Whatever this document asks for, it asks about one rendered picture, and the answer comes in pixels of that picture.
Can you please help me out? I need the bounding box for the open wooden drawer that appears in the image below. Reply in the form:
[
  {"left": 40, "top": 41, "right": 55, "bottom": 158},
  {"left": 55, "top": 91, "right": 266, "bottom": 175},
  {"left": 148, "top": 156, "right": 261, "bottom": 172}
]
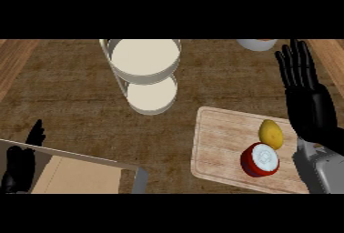
[{"left": 0, "top": 138, "right": 149, "bottom": 195}]

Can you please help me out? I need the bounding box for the yellow lemon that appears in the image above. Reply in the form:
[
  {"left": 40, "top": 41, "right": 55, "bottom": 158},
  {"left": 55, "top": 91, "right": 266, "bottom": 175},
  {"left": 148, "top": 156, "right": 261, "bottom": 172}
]
[{"left": 258, "top": 118, "right": 286, "bottom": 151}]

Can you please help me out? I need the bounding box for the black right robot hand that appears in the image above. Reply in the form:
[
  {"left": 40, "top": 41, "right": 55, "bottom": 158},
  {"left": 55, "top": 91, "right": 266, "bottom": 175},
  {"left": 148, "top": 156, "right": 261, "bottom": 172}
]
[{"left": 275, "top": 39, "right": 344, "bottom": 149}]

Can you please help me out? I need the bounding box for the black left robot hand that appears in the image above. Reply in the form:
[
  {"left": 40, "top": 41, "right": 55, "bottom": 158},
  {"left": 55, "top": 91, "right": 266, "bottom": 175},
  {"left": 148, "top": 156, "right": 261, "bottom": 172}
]
[{"left": 0, "top": 118, "right": 47, "bottom": 195}]

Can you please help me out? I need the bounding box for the pale wooden cutting board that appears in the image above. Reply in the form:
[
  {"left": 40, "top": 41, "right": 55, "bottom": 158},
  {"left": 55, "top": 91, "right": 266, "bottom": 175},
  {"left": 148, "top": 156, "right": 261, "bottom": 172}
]
[{"left": 189, "top": 106, "right": 311, "bottom": 195}]

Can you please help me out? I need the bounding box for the white round bowl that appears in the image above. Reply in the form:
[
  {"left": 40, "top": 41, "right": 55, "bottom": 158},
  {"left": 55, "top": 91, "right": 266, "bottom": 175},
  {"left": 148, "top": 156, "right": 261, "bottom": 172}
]
[{"left": 235, "top": 39, "right": 279, "bottom": 52}]

